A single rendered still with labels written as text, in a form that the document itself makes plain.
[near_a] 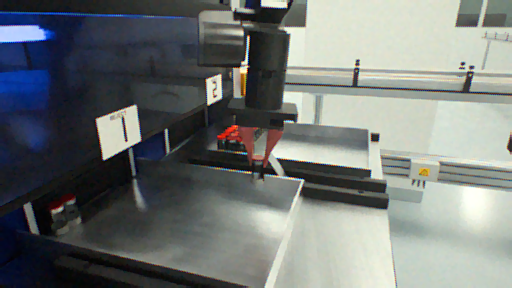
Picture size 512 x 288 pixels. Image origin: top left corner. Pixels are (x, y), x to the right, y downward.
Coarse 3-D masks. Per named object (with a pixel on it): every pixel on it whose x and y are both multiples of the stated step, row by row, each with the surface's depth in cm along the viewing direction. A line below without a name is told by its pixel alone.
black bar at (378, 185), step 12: (192, 156) 70; (228, 168) 67; (240, 168) 66; (288, 168) 64; (312, 180) 62; (324, 180) 62; (336, 180) 61; (348, 180) 60; (360, 180) 60; (372, 180) 59; (384, 180) 60; (384, 192) 59
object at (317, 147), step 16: (288, 128) 90; (304, 128) 88; (320, 128) 87; (336, 128) 86; (352, 128) 84; (256, 144) 82; (288, 144) 82; (304, 144) 82; (320, 144) 82; (336, 144) 82; (352, 144) 82; (368, 144) 73; (240, 160) 68; (288, 160) 65; (304, 160) 64; (320, 160) 73; (336, 160) 73; (352, 160) 73; (368, 160) 66; (368, 176) 61
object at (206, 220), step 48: (144, 192) 59; (192, 192) 59; (240, 192) 59; (288, 192) 58; (48, 240) 41; (96, 240) 46; (144, 240) 46; (192, 240) 46; (240, 240) 46; (288, 240) 46
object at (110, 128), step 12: (132, 108) 50; (96, 120) 44; (108, 120) 46; (120, 120) 48; (132, 120) 50; (108, 132) 46; (120, 132) 48; (132, 132) 51; (108, 144) 46; (120, 144) 48; (132, 144) 51; (108, 156) 46
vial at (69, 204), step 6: (60, 198) 48; (66, 198) 48; (72, 198) 48; (66, 204) 48; (72, 204) 48; (66, 210) 48; (72, 210) 48; (78, 210) 49; (72, 216) 49; (78, 216) 49; (72, 222) 49; (78, 222) 50
